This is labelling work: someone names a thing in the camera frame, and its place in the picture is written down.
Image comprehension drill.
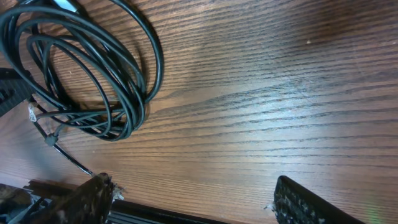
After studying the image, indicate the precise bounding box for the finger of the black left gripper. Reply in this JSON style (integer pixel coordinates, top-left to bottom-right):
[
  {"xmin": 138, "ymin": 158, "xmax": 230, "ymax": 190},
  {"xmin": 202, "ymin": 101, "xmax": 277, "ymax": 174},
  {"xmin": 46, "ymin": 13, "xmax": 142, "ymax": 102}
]
[{"xmin": 0, "ymin": 68, "xmax": 35, "ymax": 116}]

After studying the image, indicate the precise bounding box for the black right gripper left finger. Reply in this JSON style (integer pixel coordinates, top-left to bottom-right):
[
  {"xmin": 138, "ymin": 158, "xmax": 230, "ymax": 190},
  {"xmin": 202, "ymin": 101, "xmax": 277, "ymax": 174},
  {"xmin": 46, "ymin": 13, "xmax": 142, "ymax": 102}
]
[{"xmin": 19, "ymin": 173, "xmax": 114, "ymax": 224}]

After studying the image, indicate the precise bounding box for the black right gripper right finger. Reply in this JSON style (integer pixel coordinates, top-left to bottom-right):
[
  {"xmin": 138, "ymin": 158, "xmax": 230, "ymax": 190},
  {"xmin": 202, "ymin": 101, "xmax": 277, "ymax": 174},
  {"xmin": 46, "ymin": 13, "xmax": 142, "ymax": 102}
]
[{"xmin": 272, "ymin": 175, "xmax": 364, "ymax": 224}]

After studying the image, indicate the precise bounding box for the thin black USB cable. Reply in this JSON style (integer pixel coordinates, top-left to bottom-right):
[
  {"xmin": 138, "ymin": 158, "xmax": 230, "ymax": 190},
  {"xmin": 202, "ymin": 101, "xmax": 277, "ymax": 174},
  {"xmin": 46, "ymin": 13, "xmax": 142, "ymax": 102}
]
[{"xmin": 26, "ymin": 23, "xmax": 127, "ymax": 177}]

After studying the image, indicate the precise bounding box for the thick black USB cable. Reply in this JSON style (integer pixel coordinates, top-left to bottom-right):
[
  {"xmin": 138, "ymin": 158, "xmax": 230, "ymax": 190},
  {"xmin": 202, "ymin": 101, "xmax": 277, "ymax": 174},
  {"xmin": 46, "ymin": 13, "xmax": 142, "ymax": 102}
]
[{"xmin": 0, "ymin": 0, "xmax": 165, "ymax": 142}]

